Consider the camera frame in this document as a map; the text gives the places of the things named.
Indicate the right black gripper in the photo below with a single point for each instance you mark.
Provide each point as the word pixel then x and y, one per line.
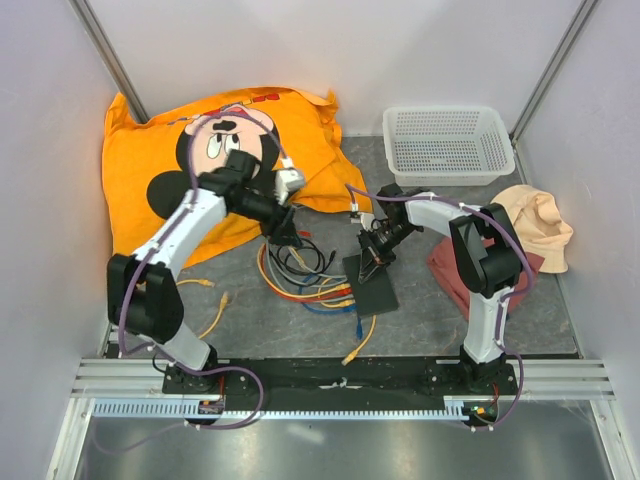
pixel 373 260

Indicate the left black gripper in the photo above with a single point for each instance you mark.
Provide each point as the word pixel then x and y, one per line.
pixel 281 222

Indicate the black network switch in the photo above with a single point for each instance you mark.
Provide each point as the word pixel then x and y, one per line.
pixel 376 295

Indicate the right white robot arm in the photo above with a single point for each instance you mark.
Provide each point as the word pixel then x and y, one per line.
pixel 488 256

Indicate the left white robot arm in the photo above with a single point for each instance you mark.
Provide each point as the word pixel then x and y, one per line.
pixel 142 293

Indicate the red folded cloth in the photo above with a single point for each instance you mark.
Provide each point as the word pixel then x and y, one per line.
pixel 442 264

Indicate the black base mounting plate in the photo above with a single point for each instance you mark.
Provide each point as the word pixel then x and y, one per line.
pixel 439 376

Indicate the white perforated plastic basket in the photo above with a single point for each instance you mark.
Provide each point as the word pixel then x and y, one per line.
pixel 438 146

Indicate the orange Mickey Mouse pillow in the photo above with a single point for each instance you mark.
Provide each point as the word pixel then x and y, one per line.
pixel 146 167

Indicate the peach bucket hat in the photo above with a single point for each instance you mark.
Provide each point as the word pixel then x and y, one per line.
pixel 538 224

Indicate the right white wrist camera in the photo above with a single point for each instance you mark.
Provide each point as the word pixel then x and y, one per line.
pixel 364 219

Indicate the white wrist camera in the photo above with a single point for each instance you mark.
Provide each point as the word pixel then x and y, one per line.
pixel 364 219
pixel 288 181

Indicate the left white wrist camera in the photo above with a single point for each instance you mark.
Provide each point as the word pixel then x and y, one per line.
pixel 288 181

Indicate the aluminium frame rail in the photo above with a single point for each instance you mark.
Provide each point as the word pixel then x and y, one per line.
pixel 544 379

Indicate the grey slotted cable duct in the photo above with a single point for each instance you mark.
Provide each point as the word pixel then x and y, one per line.
pixel 176 408

